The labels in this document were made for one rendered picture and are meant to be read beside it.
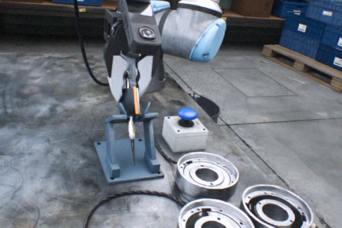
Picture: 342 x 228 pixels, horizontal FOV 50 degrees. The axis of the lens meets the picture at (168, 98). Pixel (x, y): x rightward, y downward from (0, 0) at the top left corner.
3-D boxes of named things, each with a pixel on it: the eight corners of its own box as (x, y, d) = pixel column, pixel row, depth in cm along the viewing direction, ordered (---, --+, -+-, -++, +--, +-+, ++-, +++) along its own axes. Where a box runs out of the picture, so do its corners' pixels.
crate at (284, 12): (295, 15, 515) (300, -1, 507) (312, 21, 483) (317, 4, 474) (264, 12, 499) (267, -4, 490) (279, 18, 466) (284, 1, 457)
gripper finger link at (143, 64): (142, 89, 71) (142, 44, 67) (152, 102, 66) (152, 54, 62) (127, 91, 70) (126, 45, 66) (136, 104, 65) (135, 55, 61)
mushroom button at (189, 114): (197, 136, 74) (201, 114, 72) (179, 137, 73) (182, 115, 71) (189, 126, 77) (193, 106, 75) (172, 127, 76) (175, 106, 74)
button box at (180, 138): (205, 150, 74) (209, 129, 72) (173, 152, 72) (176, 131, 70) (190, 131, 81) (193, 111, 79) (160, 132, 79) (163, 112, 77)
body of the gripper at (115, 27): (141, 42, 69) (148, -24, 64) (157, 57, 62) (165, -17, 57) (101, 41, 66) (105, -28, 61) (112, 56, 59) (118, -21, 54)
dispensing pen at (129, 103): (129, 165, 60) (121, 67, 63) (123, 166, 64) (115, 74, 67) (142, 164, 61) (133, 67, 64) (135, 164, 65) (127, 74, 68)
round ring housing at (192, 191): (246, 194, 63) (251, 174, 61) (206, 218, 56) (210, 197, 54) (201, 164, 69) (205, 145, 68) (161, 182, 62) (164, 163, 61)
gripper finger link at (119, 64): (113, 91, 69) (122, 45, 66) (121, 105, 64) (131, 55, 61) (97, 90, 68) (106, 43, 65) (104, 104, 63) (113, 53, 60)
